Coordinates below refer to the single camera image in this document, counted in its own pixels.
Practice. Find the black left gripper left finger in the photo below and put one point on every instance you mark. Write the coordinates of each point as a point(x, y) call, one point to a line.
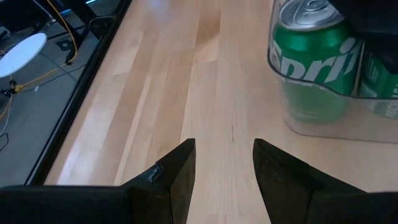
point(171, 193)

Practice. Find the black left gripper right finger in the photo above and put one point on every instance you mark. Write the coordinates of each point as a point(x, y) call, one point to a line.
point(280, 186)

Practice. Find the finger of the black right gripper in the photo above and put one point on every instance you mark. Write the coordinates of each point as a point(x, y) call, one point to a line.
point(376, 25)

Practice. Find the green Sprite soda can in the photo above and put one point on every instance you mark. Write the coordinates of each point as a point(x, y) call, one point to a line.
point(379, 84)
point(311, 43)

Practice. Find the clear plastic bin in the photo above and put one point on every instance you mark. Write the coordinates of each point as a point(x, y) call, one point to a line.
point(326, 130)

